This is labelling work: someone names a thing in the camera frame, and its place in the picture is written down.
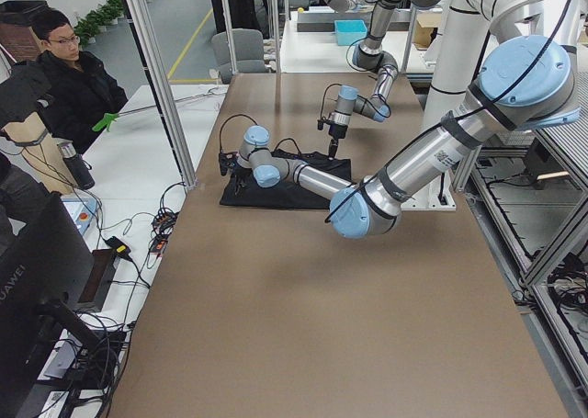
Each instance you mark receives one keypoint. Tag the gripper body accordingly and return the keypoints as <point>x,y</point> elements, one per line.
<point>336,131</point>
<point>240,174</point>

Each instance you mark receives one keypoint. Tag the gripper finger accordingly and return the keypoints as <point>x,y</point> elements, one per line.
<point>332,148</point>

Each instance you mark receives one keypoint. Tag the black t-shirt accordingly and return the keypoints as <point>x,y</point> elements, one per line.
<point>243,191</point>

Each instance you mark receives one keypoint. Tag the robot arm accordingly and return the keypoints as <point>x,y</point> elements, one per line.
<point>368,56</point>
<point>513,62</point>

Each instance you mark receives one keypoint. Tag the blue plastic bin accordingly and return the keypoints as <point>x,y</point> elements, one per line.
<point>349,31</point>

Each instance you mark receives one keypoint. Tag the grey office chair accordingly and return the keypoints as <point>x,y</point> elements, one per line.
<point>248,44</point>

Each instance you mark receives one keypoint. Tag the black thermos bottle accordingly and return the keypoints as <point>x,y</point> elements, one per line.
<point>76,165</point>

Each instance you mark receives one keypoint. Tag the teach pendant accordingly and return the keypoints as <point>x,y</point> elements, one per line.
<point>82,211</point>

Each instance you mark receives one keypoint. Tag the seated man in black jacket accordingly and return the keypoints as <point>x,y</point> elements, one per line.
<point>82,91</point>

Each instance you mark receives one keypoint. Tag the black computer monitor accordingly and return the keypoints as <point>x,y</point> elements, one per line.
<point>43,275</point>

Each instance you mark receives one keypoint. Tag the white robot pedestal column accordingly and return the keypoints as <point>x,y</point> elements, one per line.
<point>445,92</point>

